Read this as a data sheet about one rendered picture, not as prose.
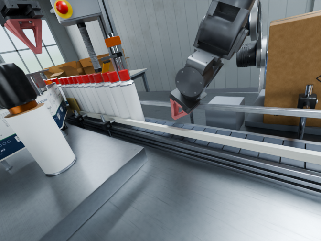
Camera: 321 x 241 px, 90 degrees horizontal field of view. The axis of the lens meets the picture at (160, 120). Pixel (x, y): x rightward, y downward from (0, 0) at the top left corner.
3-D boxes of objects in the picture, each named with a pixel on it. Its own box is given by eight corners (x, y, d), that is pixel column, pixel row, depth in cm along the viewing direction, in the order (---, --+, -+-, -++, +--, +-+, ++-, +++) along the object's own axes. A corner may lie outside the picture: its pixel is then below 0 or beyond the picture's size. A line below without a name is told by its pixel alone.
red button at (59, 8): (55, 4, 58) (53, 1, 56) (66, 2, 59) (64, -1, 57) (60, 16, 60) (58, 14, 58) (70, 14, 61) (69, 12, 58)
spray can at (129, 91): (131, 123, 65) (113, 72, 56) (142, 118, 67) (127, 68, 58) (135, 127, 61) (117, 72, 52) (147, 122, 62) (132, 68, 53)
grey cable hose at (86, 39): (93, 72, 80) (75, 25, 71) (100, 71, 83) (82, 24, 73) (97, 72, 78) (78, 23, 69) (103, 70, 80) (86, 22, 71)
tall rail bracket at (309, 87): (288, 158, 39) (299, 93, 32) (291, 141, 44) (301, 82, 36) (306, 162, 37) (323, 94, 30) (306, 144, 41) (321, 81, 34)
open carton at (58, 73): (53, 88, 309) (42, 69, 292) (72, 81, 342) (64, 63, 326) (67, 86, 286) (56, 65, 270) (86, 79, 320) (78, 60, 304)
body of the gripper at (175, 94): (166, 97, 41) (178, 73, 35) (186, 84, 47) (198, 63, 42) (187, 114, 39) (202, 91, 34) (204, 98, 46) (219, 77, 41)
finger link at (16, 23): (26, 55, 38) (2, 7, 34) (18, 59, 42) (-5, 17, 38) (56, 50, 43) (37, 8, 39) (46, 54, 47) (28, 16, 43)
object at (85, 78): (95, 118, 79) (76, 77, 70) (103, 114, 83) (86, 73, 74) (101, 119, 76) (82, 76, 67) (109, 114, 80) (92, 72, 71)
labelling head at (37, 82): (43, 121, 93) (16, 77, 81) (65, 111, 101) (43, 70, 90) (52, 125, 84) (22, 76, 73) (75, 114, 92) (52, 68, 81)
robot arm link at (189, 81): (251, 27, 30) (208, 14, 32) (239, 38, 22) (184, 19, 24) (222, 83, 38) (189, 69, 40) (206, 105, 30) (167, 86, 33)
